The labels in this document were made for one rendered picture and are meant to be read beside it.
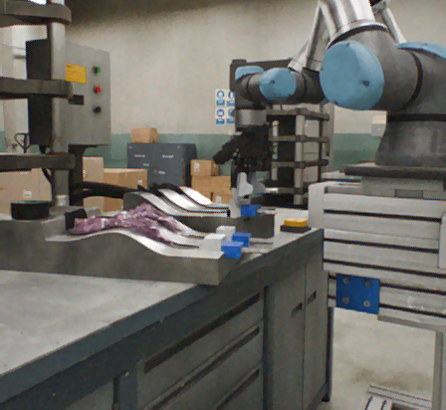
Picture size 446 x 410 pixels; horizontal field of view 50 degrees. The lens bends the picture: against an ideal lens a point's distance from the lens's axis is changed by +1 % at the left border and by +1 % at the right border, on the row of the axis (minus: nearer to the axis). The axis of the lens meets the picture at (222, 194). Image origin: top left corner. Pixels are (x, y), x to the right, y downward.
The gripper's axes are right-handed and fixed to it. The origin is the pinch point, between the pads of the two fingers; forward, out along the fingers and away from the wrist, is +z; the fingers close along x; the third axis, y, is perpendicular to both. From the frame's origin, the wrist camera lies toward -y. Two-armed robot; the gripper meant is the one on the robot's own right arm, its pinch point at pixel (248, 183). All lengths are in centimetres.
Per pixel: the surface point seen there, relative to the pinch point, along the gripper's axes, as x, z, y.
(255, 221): -24.0, 8.5, 14.3
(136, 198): -36.0, 2.9, -18.0
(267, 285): -19.2, 27.7, 16.2
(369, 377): 78, 95, 26
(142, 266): -69, 12, 11
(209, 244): -59, 8, 21
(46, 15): -30, -55, -61
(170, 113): 587, -71, -455
